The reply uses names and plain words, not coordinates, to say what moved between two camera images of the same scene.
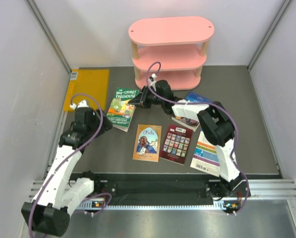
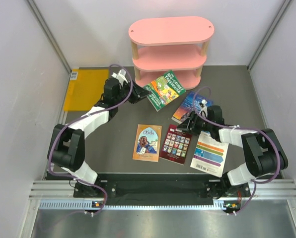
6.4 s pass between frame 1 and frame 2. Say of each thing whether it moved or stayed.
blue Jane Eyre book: stayed
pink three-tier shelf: stayed
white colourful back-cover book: stayed
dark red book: stayed
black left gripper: moved
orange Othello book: stayed
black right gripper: moved
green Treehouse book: moved
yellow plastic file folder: stayed
